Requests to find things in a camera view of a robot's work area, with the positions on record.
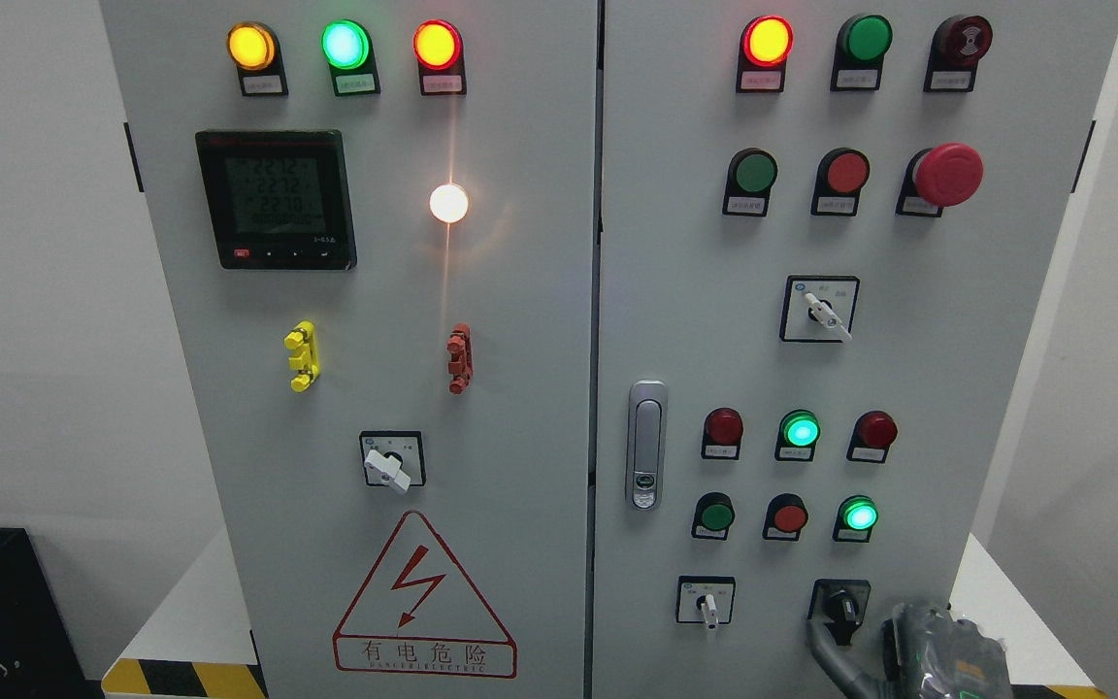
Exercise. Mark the red terminal connector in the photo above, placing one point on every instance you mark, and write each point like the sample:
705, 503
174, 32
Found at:
459, 366

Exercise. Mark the red lit indicator right door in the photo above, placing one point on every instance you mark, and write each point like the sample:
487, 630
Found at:
765, 44

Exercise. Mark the green unlit indicator top right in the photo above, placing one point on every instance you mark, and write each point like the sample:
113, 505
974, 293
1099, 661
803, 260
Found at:
861, 44

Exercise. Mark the green push button upper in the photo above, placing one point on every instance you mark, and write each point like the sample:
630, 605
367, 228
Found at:
751, 174

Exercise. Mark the red emergency stop mushroom button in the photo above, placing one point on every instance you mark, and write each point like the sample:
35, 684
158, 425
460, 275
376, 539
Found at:
938, 178

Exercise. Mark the dark red indicator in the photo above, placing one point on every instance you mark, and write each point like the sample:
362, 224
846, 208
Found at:
871, 437
722, 435

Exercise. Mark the grey cabinet door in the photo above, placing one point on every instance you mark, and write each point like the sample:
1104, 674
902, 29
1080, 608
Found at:
693, 299
506, 460

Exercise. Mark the red push button lower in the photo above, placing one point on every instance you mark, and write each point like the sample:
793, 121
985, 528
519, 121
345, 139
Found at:
785, 518

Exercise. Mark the red-orange indicator light left door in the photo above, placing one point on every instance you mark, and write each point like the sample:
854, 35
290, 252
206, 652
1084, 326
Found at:
438, 48

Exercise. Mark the silver door latch handle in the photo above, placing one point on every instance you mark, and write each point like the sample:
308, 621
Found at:
645, 446

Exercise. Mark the dark red indicator left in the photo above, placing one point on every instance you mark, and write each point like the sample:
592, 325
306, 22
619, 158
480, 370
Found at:
722, 435

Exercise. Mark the red buzzer alarm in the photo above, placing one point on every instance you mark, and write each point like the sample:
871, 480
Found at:
957, 47

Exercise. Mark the yellow terminal connector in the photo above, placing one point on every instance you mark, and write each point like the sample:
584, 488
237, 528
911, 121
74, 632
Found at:
304, 358

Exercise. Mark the red high voltage warning sticker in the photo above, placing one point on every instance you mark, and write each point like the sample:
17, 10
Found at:
419, 612

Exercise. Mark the white selector switch left door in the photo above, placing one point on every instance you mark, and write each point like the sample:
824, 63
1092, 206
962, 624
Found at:
393, 459

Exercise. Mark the white selector switch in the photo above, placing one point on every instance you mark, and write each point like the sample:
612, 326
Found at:
705, 600
818, 309

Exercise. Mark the white platform with hazard stripes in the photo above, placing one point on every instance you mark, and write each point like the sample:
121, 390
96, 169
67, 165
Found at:
198, 642

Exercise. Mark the black digital power meter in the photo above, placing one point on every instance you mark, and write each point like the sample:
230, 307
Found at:
278, 200

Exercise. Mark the right grey cabinet door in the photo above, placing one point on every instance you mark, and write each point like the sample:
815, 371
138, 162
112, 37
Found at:
693, 299

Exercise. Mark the yellow indicator light left door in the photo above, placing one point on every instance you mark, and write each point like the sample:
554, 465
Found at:
257, 56

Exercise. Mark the dark red indicator right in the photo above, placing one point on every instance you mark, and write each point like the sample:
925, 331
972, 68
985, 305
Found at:
871, 437

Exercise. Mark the green indicator light left door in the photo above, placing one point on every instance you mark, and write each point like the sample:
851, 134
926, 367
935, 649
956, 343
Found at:
351, 58

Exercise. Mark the green lit push button lower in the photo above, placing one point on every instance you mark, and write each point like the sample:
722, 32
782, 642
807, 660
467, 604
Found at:
855, 519

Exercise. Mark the white selector switch lower right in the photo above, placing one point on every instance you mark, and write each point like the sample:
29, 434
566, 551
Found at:
705, 600

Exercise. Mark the red push button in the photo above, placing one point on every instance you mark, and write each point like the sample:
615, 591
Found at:
840, 177
785, 518

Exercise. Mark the left grey cabinet door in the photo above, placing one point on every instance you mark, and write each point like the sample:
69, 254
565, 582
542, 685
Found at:
506, 460

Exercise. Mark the red push button upper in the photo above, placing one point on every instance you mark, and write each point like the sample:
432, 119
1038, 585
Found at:
840, 177

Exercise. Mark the black rotary knob switch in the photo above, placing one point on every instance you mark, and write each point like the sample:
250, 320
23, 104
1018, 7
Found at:
840, 605

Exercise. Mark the white selector switch upper right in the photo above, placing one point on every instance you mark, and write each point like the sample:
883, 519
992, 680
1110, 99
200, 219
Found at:
818, 309

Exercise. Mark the green lit indicator middle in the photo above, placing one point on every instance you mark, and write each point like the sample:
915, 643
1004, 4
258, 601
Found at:
799, 432

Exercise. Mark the white glowing indicator light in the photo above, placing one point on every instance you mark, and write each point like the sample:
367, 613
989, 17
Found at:
449, 203

